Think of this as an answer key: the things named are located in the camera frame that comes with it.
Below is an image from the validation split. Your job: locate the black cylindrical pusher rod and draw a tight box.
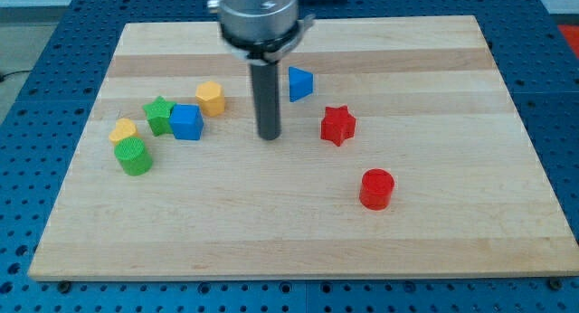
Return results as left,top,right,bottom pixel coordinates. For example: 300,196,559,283
250,63,281,140

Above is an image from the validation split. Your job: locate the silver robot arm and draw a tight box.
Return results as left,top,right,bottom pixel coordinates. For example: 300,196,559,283
207,0,315,141

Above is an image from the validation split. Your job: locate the blue triangle block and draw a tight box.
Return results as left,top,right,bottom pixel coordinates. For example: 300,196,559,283
288,67,314,102

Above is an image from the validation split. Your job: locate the yellow hexagon block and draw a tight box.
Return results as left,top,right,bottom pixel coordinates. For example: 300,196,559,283
195,81,225,117

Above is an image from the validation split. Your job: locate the red star block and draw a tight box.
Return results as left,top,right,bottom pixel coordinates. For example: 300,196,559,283
320,105,356,147

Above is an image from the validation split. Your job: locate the blue cube block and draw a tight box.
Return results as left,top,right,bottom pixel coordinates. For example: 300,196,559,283
169,104,204,140

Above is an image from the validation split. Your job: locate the green star block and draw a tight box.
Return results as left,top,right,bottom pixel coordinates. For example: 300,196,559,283
142,96,176,137

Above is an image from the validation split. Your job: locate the yellow heart block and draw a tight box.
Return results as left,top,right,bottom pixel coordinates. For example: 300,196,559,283
109,118,139,146

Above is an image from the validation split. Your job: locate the wooden board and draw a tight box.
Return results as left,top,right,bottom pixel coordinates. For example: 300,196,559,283
29,15,578,281

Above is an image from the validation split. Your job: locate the green cylinder block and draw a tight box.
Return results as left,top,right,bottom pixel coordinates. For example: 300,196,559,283
114,137,153,176

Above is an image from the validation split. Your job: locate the red cylinder block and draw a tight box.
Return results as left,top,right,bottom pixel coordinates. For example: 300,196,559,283
358,168,395,211

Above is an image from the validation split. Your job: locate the black cable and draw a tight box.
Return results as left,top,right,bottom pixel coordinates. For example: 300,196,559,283
0,69,31,83

